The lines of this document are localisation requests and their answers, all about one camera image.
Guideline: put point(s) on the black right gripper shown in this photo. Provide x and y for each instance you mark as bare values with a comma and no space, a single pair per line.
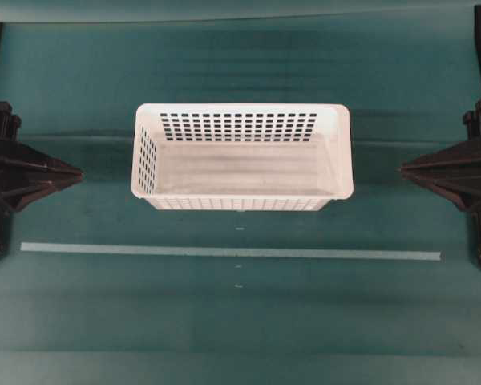
460,159

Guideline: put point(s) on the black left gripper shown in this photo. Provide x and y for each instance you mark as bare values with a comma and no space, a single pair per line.
13,157

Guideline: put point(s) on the white perforated plastic basket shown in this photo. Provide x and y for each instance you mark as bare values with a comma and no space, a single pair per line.
242,156

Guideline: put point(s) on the white tape strip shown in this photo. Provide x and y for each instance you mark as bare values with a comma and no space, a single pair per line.
382,255

